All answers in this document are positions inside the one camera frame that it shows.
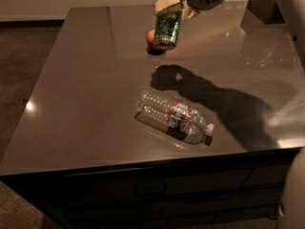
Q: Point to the green soda can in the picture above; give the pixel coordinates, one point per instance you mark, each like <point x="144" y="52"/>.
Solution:
<point x="167" y="30"/>

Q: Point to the red apple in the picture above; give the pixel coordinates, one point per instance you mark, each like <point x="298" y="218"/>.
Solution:
<point x="149" y="40"/>

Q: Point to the dark box with snacks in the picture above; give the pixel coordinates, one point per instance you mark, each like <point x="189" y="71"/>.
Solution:
<point x="267" y="11"/>

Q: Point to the clear plastic water bottle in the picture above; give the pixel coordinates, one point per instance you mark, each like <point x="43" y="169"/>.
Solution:
<point x="173" y="118"/>

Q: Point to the dark drawer cabinet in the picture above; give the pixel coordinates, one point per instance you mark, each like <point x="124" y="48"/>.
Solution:
<point x="161" y="195"/>

